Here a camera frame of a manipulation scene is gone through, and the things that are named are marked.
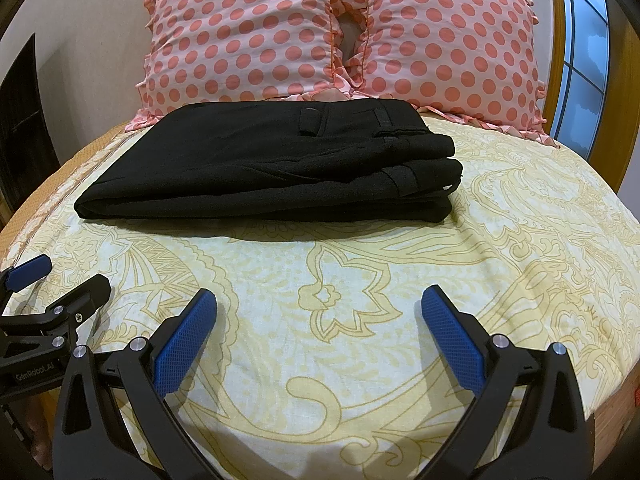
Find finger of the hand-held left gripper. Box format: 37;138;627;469
0;254;53;293
47;274;112;348

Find wooden framed glass window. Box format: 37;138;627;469
542;0;640;196

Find wooden bed frame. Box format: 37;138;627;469
587;360;640;466

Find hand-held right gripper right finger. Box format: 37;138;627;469
421;285;588;480

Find yellow patterned bed sheet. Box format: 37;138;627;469
0;110;640;480

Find pink polka dot pillow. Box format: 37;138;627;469
125;0;371;133
345;0;558;148

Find black pants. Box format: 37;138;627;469
74;100;463;223

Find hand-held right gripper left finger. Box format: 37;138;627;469
52;287;226;480

